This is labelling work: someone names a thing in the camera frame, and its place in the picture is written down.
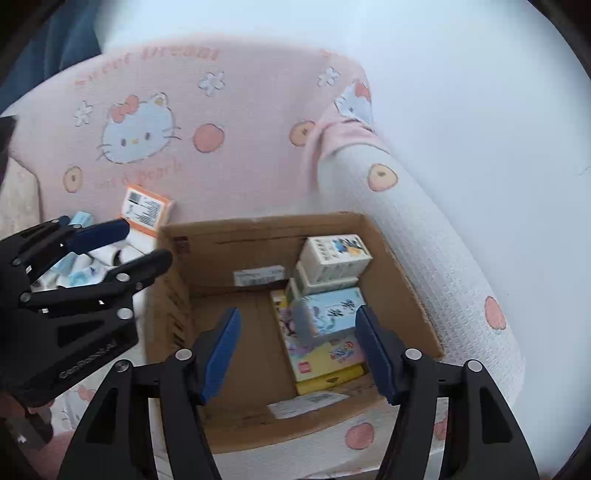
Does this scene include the baby wipes pack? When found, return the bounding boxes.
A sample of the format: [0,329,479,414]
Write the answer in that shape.
[50,253,112,288]

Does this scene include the light blue glasses case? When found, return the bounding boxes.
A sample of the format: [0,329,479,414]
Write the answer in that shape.
[69,211,95,228]

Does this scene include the orange labelled box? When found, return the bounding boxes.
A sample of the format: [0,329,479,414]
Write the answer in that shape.
[121,185,175,237]

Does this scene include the light blue small box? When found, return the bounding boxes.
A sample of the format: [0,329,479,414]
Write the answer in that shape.
[290,287,366,346]

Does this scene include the white cardboard tube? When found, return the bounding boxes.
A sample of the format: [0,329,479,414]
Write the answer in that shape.
[102,230,156,267]

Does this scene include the yellow cartoon flat box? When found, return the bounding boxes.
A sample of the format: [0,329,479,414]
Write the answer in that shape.
[270,290,366,395]

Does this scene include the brown cardboard box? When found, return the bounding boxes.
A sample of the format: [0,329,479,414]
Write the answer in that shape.
[144,212,444,453]

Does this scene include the pink Hello Kitty blanket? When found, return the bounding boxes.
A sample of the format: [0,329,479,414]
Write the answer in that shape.
[1,41,525,479]

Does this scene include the white green small box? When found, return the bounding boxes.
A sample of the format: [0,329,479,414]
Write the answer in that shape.
[284,261,359,304]

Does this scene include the white cartoon box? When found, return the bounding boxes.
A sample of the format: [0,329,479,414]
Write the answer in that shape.
[298,234,373,283]

